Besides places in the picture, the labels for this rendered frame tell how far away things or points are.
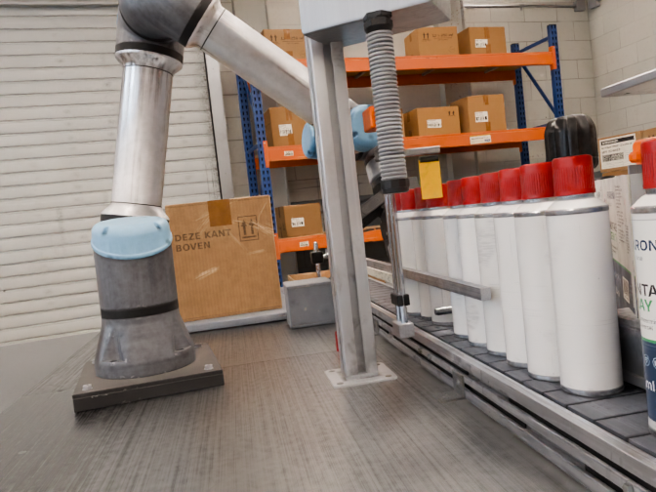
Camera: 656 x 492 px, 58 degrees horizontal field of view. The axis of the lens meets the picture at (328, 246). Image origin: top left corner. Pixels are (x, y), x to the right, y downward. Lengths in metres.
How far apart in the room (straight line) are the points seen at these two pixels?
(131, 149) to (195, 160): 4.13
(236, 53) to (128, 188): 0.29
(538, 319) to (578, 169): 0.15
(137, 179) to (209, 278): 0.41
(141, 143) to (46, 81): 4.27
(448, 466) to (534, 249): 0.21
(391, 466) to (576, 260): 0.24
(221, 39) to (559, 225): 0.64
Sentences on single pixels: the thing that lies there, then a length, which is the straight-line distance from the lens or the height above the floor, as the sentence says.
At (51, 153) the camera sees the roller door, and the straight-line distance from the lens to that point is 5.23.
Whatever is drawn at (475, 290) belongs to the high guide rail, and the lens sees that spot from 0.67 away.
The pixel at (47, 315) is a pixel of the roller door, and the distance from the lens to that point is 5.23.
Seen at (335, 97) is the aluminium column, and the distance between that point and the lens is 0.83.
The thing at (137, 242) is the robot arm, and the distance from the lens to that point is 0.91.
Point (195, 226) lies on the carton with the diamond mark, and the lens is 1.39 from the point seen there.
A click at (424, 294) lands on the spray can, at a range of 0.93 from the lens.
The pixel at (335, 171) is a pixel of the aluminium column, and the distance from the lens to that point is 0.80.
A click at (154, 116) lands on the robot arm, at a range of 1.09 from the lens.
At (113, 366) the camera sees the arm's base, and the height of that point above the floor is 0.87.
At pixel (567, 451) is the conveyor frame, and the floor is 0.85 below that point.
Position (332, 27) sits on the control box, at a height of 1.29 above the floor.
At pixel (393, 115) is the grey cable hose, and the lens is 0.71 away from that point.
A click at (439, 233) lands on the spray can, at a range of 0.86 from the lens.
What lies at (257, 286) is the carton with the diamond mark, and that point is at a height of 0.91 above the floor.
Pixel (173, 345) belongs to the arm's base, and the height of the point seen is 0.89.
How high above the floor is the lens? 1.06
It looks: 3 degrees down
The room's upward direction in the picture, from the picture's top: 6 degrees counter-clockwise
